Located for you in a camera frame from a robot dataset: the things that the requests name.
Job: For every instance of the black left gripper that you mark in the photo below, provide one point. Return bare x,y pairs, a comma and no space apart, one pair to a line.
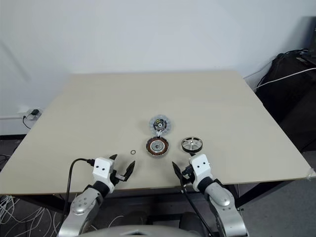
119,178

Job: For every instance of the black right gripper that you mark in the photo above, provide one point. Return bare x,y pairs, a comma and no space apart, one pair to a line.
187,175

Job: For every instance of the black silver spoked motor rotor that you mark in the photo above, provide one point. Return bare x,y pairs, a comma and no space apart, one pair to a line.
191,143

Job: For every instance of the copper wound stator disc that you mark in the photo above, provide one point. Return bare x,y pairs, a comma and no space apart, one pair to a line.
157,147

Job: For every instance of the motor end cap circuit board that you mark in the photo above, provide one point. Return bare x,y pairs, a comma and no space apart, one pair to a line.
160,125

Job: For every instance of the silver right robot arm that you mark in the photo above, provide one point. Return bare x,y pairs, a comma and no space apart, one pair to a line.
222,197

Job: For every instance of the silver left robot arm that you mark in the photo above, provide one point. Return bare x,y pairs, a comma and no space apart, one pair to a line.
81,205

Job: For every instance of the silver robot torso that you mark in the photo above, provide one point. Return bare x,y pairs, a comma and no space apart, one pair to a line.
111,232

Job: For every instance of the black power adapter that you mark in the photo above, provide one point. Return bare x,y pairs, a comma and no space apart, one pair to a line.
35,112

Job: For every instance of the large black bag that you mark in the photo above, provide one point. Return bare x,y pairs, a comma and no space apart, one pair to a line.
291,98

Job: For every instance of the clear tape on table corner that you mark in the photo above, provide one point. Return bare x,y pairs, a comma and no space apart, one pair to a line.
310,173

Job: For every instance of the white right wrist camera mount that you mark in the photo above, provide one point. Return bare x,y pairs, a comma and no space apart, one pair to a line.
201,168

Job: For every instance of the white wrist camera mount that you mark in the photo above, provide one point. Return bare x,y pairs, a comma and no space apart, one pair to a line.
201,168
102,168

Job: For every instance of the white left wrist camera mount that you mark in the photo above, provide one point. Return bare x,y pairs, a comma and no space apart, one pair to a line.
102,168

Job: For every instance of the black table frame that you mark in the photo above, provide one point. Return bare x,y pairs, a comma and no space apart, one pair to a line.
158,196

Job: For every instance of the white wall socket strip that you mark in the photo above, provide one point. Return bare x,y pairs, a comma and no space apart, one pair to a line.
22,109

